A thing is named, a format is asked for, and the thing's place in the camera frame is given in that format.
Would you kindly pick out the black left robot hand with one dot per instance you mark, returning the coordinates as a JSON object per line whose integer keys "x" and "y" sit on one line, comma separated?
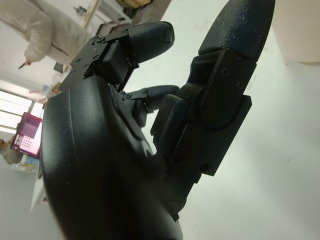
{"x": 100, "y": 162}

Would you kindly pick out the person in dark clothes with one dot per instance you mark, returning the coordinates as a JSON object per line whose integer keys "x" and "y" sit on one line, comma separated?
{"x": 50, "y": 32}

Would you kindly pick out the cream two-slot toaster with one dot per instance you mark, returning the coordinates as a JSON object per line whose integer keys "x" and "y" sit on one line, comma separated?
{"x": 300, "y": 30}

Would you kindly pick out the pink-lit computer monitor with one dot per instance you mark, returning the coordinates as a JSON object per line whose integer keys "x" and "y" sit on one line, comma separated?
{"x": 28, "y": 135}

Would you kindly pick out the bright window panes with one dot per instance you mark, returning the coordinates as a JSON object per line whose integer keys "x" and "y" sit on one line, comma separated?
{"x": 15, "y": 110}

